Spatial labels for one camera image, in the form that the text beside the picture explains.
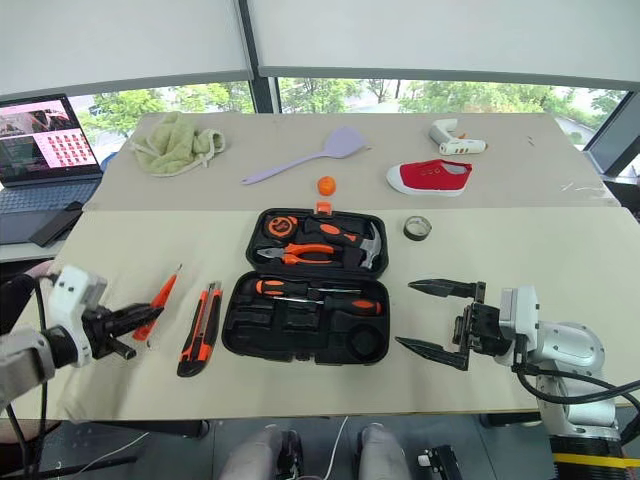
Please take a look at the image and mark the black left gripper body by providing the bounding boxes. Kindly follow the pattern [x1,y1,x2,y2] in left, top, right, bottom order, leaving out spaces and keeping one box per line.
[81,304,139,361]

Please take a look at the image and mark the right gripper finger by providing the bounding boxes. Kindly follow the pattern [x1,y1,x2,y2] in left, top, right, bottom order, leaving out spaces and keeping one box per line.
[394,336,472,372]
[407,277,476,302]

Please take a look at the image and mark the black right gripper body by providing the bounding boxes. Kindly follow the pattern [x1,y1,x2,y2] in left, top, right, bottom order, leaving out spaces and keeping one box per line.
[452,281,517,358]

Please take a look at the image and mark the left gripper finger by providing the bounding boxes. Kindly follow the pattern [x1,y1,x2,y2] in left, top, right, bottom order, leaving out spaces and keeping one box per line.
[115,302,166,324]
[119,315,162,338]

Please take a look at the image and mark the orange test pen screwdriver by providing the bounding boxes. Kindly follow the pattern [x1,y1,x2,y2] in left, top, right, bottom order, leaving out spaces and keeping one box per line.
[132,263,184,343]

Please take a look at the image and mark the black plastic tool case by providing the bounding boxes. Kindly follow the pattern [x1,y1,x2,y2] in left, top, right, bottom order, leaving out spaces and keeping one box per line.
[221,200,393,367]

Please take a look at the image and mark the orange black utility knife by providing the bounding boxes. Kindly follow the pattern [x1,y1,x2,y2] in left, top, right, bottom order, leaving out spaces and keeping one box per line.
[176,281,224,378]

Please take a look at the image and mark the dark tape roll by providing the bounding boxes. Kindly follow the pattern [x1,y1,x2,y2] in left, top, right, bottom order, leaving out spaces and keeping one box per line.
[402,215,433,243]

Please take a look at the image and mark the black box white plug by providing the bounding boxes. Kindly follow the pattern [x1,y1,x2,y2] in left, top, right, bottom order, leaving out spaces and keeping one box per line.
[416,443,464,480]

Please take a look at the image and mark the grey rounded shape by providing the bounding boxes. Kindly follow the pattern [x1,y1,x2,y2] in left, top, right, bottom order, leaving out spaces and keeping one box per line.
[355,422,412,480]
[221,423,303,480]

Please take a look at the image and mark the red canvas shoe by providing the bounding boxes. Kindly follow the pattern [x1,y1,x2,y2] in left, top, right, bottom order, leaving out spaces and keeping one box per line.
[385,158,474,198]

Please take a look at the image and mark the black flat phone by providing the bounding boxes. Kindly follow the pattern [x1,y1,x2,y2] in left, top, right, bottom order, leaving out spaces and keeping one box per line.
[28,200,85,248]

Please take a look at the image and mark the white glue gun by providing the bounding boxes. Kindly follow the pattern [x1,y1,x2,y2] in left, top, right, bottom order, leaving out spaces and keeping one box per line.
[428,119,488,156]

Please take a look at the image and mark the black orange tape measure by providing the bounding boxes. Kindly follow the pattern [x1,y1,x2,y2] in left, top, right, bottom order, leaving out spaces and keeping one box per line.
[263,214,301,239]

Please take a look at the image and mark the light green towel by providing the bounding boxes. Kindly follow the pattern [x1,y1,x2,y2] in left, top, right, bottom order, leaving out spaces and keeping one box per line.
[130,111,228,178]

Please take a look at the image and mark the black base yellow band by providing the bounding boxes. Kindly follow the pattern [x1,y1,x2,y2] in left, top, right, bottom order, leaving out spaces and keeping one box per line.
[548,435,640,480]

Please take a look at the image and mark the purple silicone spatula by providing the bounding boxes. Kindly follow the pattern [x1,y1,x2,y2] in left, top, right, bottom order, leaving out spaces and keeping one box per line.
[240,125,370,187]

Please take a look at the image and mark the open laptop computer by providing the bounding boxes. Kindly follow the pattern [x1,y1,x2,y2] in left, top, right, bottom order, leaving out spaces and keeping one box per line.
[0,93,105,247]

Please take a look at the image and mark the white roller blind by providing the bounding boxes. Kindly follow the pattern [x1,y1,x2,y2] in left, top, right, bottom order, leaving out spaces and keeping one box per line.
[246,0,640,85]
[0,0,257,97]

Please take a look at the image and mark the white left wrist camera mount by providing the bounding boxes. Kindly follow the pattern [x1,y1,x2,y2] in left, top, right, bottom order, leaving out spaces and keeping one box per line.
[46,265,109,369]

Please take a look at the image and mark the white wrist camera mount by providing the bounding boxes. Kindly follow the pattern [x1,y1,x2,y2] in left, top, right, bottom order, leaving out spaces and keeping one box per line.
[498,285,542,354]
[46,265,109,369]

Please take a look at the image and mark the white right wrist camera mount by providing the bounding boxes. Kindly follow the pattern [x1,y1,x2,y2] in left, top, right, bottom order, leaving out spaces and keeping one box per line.
[498,285,542,354]

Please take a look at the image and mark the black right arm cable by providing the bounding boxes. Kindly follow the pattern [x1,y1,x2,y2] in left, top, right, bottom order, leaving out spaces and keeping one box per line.
[511,339,640,417]

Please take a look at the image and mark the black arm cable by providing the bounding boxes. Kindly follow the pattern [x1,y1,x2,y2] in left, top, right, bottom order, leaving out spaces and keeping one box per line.
[511,339,640,417]
[0,272,52,480]

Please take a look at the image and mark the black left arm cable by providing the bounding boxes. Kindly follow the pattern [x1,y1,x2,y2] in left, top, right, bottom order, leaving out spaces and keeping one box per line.
[0,272,52,480]

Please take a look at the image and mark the claw hammer black orange handle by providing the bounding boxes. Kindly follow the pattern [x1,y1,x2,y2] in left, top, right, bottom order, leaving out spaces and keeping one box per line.
[301,216,385,272]

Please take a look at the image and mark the thin white cable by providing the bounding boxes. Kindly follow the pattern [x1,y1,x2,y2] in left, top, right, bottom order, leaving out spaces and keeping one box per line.
[323,414,352,480]

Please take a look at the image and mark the orange handled pliers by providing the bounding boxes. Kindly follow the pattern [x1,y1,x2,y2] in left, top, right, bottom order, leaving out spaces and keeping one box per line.
[256,241,337,267]

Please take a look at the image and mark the slanted dark window frame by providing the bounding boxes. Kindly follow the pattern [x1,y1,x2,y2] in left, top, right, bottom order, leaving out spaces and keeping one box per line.
[583,89,640,177]

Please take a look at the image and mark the dark window frame post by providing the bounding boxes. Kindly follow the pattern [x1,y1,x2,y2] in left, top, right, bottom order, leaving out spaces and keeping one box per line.
[238,0,280,116]

